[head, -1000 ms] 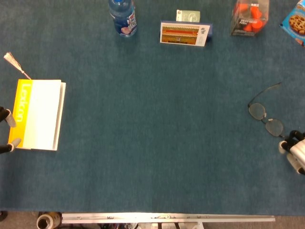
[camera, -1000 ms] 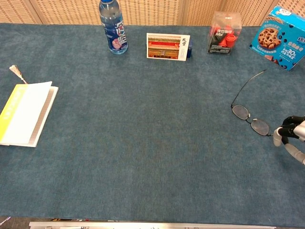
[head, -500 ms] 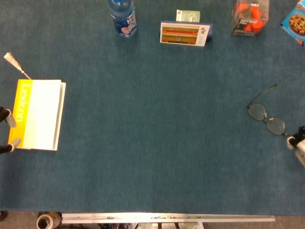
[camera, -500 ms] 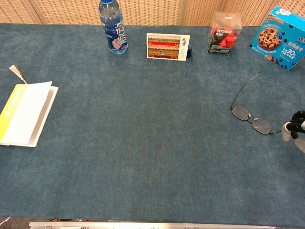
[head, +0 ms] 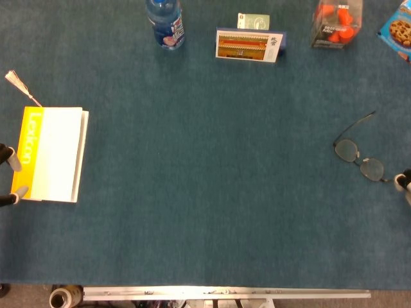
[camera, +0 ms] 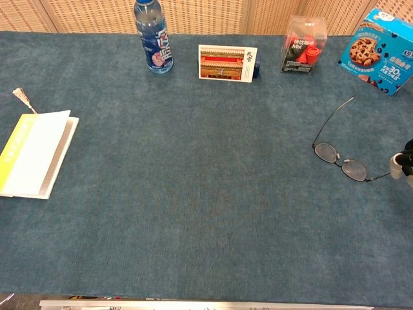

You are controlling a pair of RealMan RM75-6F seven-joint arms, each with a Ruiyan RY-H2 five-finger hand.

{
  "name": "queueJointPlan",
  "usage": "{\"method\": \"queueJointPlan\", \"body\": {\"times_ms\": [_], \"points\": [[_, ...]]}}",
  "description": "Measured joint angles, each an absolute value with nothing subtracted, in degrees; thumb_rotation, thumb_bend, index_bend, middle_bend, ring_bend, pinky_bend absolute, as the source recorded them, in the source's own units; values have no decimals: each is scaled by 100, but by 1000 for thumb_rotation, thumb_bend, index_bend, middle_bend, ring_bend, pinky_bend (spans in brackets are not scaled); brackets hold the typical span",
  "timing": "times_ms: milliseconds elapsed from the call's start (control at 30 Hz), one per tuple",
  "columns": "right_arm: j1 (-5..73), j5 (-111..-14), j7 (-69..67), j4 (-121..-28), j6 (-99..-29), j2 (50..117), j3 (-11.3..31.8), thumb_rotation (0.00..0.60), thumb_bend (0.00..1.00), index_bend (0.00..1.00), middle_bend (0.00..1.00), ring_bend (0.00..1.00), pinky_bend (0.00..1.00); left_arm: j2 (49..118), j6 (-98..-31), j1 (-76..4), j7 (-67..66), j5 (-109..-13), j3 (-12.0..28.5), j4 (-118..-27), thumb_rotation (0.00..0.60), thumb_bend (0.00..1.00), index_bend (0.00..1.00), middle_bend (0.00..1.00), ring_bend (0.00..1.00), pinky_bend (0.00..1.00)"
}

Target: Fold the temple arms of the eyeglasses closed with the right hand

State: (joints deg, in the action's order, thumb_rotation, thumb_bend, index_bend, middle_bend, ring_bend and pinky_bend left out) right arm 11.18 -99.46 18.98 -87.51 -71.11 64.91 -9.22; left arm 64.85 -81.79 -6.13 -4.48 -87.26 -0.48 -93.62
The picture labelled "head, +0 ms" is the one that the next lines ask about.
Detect pale green card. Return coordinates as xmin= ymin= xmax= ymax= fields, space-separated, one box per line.
xmin=236 ymin=12 xmax=271 ymax=31

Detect blue plastic drink bottle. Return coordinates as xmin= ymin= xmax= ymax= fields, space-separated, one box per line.
xmin=145 ymin=0 xmax=186 ymax=51

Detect beige tassel bookmark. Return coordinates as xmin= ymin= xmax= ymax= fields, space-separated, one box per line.
xmin=4 ymin=69 xmax=43 ymax=108

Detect yellow and white book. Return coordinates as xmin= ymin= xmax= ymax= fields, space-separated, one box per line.
xmin=10 ymin=106 xmax=90 ymax=204

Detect aluminium profile rail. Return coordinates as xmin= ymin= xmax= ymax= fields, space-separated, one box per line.
xmin=82 ymin=286 xmax=372 ymax=302

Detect blue cookie box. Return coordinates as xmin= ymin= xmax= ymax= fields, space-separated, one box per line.
xmin=376 ymin=0 xmax=411 ymax=64

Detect teal felt tablecloth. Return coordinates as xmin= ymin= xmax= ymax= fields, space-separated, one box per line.
xmin=0 ymin=0 xmax=411 ymax=291

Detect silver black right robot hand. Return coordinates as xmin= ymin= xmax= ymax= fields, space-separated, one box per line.
xmin=394 ymin=169 xmax=411 ymax=206

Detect brown tape roll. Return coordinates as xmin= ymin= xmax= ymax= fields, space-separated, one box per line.
xmin=48 ymin=285 xmax=84 ymax=308

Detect black grey-tipped left robot hand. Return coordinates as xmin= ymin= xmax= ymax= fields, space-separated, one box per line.
xmin=0 ymin=142 xmax=29 ymax=208

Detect black eyeglasses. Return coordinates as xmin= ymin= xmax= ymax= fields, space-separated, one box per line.
xmin=332 ymin=110 xmax=399 ymax=184

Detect clear box with red cups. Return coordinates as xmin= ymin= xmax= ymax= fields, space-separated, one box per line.
xmin=310 ymin=0 xmax=363 ymax=51

